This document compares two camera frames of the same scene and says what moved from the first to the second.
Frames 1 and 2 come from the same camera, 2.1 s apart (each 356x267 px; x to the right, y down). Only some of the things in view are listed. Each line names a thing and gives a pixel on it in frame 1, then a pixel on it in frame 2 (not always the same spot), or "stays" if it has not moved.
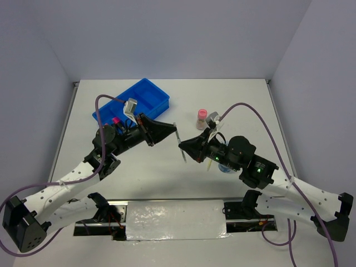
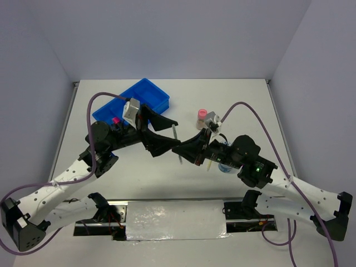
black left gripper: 153,131 to 156,144
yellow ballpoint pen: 209,164 stays
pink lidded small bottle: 201,122 stays
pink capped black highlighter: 116,120 stays
